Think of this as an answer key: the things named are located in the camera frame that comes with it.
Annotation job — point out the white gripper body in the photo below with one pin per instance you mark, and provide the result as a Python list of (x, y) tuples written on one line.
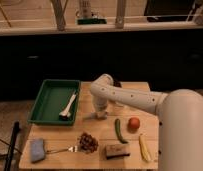
[(100, 106)]

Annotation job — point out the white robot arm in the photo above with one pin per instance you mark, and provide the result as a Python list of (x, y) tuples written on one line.
[(180, 115)]

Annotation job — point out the green chili pepper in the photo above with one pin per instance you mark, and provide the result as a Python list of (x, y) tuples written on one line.
[(118, 131)]

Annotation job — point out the dark red bowl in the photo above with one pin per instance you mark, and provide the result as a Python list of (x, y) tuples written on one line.
[(117, 84)]

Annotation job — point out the white brush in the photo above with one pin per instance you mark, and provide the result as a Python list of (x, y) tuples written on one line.
[(66, 112)]

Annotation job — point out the red tomato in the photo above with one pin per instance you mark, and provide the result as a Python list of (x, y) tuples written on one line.
[(134, 123)]

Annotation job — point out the brown grape bunch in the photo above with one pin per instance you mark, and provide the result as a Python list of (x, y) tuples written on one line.
[(88, 143)]

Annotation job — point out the green plastic tray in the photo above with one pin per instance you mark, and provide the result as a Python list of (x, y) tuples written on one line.
[(52, 99)]

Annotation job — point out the yellow green sponge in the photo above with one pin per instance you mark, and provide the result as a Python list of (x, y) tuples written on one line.
[(117, 150)]

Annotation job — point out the metal fork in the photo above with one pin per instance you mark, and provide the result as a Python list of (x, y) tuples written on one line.
[(70, 149)]

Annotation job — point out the blue folded cloth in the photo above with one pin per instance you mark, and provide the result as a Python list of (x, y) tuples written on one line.
[(37, 152)]

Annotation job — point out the black pole stand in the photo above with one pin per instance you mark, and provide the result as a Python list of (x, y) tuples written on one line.
[(11, 148)]

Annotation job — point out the green base white post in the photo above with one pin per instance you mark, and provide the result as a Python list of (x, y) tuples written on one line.
[(85, 15)]

